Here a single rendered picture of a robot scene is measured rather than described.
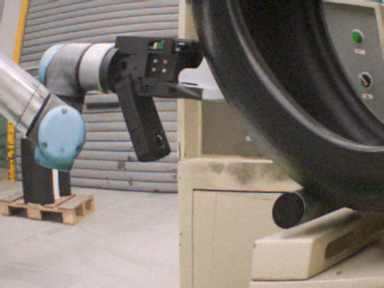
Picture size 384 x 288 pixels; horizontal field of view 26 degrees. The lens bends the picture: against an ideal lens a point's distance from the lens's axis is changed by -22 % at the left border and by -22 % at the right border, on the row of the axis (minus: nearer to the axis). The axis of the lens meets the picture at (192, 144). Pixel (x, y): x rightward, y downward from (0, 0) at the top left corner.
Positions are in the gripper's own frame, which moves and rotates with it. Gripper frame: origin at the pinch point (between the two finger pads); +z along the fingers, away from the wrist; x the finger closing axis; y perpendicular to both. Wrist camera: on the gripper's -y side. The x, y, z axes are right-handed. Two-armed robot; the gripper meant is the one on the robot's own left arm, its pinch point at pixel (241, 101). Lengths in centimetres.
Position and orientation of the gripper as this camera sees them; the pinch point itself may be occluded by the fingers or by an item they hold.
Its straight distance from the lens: 125.9
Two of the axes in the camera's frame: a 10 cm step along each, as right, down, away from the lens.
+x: 5.6, -0.4, 8.3
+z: 8.2, 1.6, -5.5
